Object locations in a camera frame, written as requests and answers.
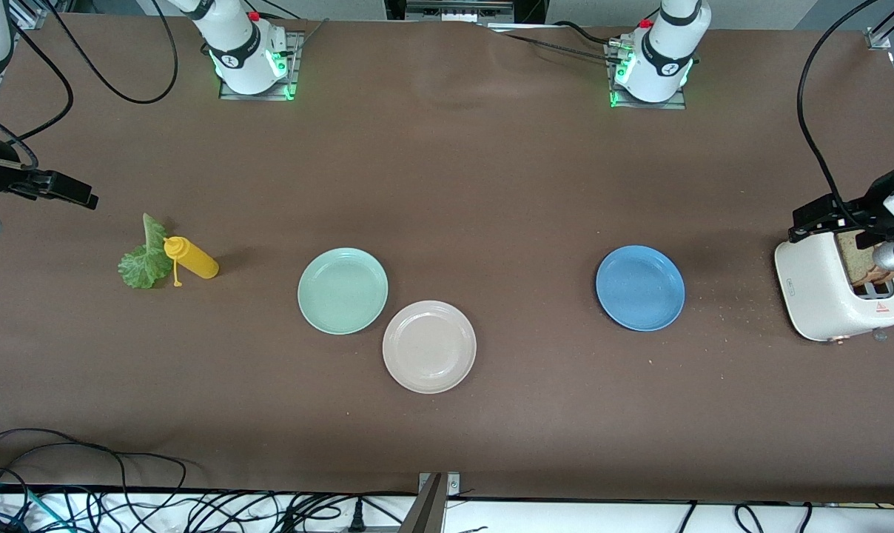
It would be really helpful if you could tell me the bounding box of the brown table mat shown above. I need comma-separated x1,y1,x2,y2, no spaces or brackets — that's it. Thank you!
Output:
0,13,894,504

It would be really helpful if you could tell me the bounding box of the black braided cable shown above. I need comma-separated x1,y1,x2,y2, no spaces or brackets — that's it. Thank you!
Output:
483,24,627,67
552,20,619,47

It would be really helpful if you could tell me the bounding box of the silver mounting bracket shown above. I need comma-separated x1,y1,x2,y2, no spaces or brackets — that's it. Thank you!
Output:
417,472,462,497

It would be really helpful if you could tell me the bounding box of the green lettuce leaf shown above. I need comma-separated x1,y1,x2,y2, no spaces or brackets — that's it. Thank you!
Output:
117,213,175,290

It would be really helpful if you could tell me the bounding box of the aluminium frame profile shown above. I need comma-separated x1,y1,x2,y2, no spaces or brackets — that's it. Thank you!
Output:
6,0,75,32

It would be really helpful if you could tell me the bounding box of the mint green plate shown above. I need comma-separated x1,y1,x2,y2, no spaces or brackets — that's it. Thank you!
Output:
297,247,389,335

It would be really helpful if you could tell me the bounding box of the yellow squeeze bottle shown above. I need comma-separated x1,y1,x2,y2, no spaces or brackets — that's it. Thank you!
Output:
164,236,220,288

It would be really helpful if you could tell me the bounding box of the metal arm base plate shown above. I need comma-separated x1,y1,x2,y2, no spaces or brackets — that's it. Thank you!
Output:
605,37,688,110
218,30,304,101

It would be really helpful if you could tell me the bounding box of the aluminium profile bar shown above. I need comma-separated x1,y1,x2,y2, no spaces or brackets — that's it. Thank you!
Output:
398,474,448,533

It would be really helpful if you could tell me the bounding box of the white toaster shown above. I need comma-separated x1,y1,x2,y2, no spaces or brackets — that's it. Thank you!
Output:
774,229,894,343

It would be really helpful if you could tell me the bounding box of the teal cable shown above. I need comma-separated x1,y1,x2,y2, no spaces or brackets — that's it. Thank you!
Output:
0,481,75,533

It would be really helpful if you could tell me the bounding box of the grey control box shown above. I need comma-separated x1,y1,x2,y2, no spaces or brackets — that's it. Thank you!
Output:
405,0,516,24

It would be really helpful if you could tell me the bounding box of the blue plate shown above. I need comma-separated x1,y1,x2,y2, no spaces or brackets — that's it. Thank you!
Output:
595,245,686,332

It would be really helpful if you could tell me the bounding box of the thick black cable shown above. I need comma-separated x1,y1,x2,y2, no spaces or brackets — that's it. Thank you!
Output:
796,0,886,227
44,0,179,105
0,21,75,170

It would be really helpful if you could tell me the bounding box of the beige plate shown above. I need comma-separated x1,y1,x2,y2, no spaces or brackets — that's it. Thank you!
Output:
382,300,477,395

